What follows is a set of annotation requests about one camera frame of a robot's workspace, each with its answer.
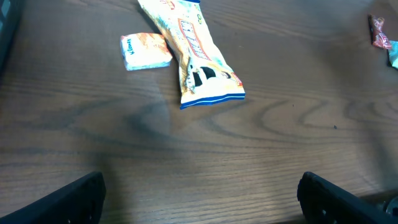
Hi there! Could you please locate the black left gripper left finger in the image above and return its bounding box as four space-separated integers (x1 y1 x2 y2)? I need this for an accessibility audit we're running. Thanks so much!
1 172 106 224

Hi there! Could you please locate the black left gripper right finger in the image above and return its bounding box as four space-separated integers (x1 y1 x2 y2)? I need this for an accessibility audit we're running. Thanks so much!
297 172 397 224

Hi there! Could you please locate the orange white snack packet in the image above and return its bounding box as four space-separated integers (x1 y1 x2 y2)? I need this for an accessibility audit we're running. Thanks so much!
120 32 173 71

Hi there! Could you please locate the yellow white wipes packet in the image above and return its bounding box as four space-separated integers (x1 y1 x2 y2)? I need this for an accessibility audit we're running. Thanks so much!
139 0 246 109

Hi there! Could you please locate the mint green wipes pack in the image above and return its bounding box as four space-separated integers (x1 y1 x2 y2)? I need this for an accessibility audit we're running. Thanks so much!
388 40 398 69

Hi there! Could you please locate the red chocolate bar wrapper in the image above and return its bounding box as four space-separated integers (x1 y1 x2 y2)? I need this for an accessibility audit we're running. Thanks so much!
368 14 392 50

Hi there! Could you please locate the grey plastic shopping basket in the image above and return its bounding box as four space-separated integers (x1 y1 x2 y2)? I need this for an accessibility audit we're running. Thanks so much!
1 0 25 73

